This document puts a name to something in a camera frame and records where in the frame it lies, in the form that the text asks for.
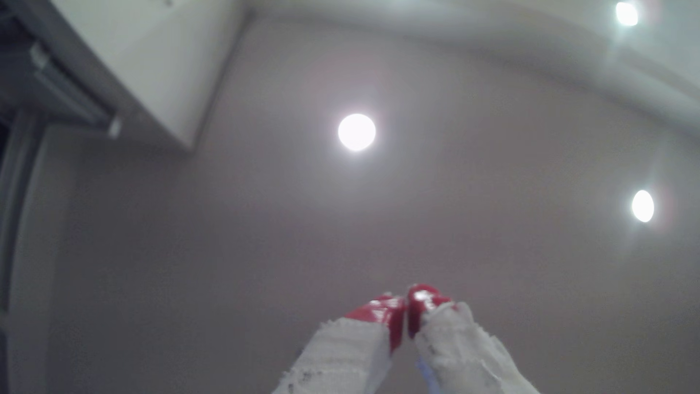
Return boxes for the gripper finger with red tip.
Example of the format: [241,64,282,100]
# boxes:
[272,294,407,394]
[407,283,540,394]

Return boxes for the grey curtain rail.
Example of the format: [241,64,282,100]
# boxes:
[0,0,124,140]

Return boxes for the grey window frame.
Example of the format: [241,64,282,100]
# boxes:
[0,112,42,394]

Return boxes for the white wall cabinet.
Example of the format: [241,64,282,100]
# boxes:
[49,0,247,150]

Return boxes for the round ceiling light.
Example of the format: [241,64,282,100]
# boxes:
[337,113,377,152]
[631,189,655,223]
[615,1,639,27]

